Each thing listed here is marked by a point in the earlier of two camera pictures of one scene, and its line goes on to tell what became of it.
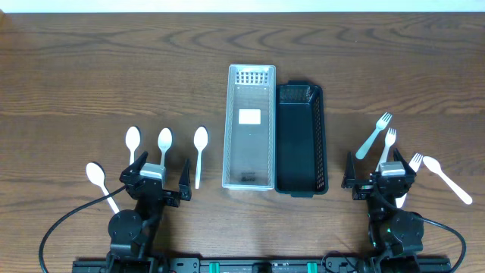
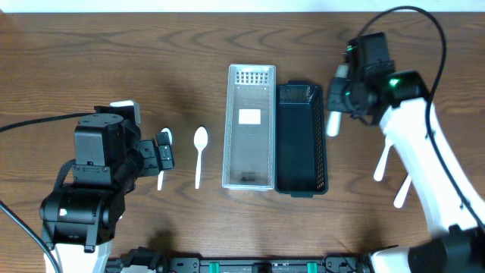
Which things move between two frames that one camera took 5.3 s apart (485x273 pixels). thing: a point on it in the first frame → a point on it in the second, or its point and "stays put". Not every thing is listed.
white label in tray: [252, 117] stays put
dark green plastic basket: [301, 147] stays put
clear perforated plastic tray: [248, 148] stays put
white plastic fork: [389, 139] stays put
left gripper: [152, 188] → [152, 157]
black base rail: [333, 264] stays put
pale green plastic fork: [380, 124] → [333, 124]
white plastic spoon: [200, 139] stays put
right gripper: [377, 182] → [339, 95]
